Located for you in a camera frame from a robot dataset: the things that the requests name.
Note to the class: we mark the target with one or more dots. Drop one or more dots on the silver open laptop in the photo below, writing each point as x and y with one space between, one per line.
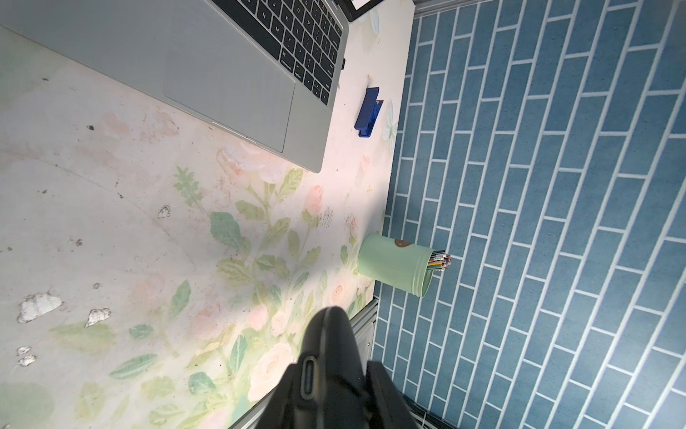
265 70

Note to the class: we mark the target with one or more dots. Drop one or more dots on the blue plastic clip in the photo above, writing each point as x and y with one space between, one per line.
368 113

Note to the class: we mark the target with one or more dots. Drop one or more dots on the black wireless mouse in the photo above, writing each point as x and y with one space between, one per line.
329 389

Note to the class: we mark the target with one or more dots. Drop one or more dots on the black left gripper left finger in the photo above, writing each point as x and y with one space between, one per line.
279 413

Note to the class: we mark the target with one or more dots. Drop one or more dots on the coloured pencils bundle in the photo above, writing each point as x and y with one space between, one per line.
438 261

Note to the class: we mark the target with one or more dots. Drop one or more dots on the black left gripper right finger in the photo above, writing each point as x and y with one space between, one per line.
386 407

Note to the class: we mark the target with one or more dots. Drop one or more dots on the green pencil cup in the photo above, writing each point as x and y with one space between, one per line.
399 264

